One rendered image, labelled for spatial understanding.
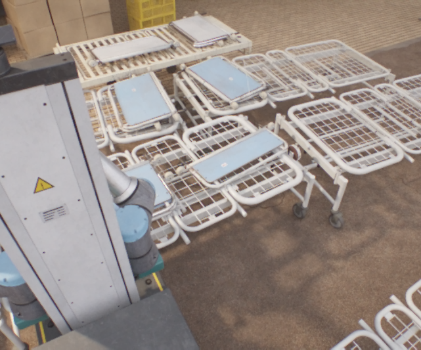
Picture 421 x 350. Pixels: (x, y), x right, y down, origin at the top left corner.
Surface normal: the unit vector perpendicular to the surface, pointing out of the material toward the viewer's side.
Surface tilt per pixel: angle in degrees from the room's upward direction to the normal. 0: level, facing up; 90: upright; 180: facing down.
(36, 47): 90
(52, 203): 90
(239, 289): 0
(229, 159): 1
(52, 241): 90
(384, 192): 0
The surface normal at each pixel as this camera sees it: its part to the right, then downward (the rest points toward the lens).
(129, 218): 0.00, -0.67
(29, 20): 0.63, 0.53
